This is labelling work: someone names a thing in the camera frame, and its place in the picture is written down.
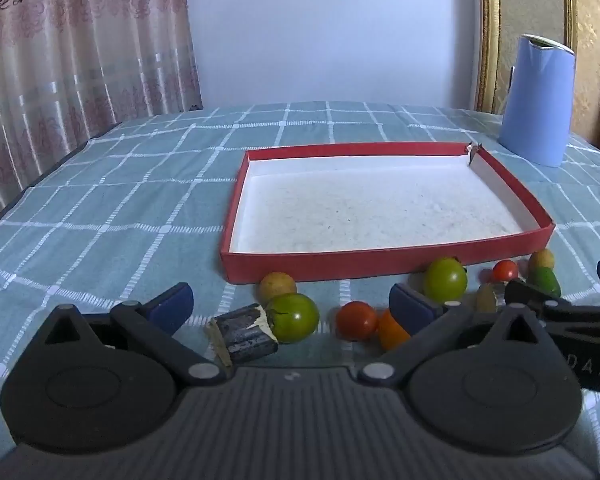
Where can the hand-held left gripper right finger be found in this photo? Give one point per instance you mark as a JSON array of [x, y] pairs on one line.
[[410, 310]]

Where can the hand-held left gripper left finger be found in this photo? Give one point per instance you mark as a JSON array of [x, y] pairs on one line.
[[172, 307]]

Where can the green pepper piece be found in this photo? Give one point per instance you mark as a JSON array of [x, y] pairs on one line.
[[545, 280]]

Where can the small red tomato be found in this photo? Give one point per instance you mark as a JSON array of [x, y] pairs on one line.
[[505, 270]]

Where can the orange mandarin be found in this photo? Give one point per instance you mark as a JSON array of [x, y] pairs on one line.
[[391, 336]]

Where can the yellow-brown longan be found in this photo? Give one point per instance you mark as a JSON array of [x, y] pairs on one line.
[[277, 285], [541, 259]]

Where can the small pale eggplant chunk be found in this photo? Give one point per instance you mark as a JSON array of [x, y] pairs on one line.
[[486, 299]]

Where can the large red tomato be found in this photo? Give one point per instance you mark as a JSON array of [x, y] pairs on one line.
[[356, 320]]

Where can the large dark eggplant chunk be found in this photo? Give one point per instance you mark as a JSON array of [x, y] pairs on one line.
[[240, 335]]

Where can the green tomato with dark calyx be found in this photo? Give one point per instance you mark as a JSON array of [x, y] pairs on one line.
[[295, 317]]

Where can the red shallow cardboard box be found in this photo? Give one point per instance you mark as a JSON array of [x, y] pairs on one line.
[[360, 200]]

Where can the green tomato with brown stem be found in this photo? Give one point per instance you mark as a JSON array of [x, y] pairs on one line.
[[445, 280]]

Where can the teal checked tablecloth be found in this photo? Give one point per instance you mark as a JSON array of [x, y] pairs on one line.
[[130, 200]]

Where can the blue plastic jug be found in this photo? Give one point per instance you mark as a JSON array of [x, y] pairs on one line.
[[535, 100]]

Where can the pink patterned curtain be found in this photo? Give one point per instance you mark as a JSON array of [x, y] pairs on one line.
[[80, 60]]

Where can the gold curved frame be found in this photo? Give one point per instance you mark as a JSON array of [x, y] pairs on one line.
[[490, 35]]

